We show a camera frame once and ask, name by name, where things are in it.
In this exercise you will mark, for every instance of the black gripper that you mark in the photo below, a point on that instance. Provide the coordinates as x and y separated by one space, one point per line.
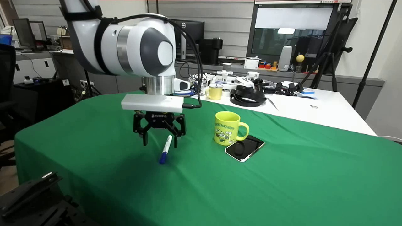
158 118

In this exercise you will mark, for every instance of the green tablecloth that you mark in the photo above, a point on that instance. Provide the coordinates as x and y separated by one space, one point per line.
271 188

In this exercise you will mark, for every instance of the grey wrist camera bar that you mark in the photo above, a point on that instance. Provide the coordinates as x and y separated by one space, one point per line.
152 103

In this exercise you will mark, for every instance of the white marker with blue cap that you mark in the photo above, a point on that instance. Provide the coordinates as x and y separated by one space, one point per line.
166 150

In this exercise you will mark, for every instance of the grey upright speaker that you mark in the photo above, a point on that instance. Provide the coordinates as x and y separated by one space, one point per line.
285 58

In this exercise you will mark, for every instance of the yellow-green printed mug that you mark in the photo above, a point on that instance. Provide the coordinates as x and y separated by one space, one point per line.
223 127

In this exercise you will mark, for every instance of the black low cabinet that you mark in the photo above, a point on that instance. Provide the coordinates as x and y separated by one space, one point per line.
41 98

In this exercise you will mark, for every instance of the small yellow cup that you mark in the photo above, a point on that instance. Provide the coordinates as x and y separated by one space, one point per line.
213 93

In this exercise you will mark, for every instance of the black slanted pole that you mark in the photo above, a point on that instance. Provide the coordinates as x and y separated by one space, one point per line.
372 54

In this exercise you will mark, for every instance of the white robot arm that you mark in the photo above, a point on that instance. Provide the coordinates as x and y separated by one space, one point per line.
133 45

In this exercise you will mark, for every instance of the black camera tripod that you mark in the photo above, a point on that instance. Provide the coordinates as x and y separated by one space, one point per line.
330 58

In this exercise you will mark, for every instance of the black smartphone with white edge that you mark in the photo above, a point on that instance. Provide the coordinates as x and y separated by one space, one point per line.
245 147

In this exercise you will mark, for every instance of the black equipment stand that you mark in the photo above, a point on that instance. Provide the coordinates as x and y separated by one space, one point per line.
29 201

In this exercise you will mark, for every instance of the grey desk monitor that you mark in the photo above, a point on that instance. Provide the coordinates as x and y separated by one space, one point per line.
31 33

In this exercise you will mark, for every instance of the thin black tripod stand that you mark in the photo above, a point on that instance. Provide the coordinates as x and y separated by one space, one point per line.
88 86

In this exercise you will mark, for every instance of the black computer box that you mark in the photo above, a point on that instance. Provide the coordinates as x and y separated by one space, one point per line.
211 50

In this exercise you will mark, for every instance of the grey low cabinet row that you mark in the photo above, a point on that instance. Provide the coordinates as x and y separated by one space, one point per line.
108 83

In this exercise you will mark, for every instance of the black computer monitor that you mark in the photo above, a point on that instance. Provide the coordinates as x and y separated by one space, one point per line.
195 32

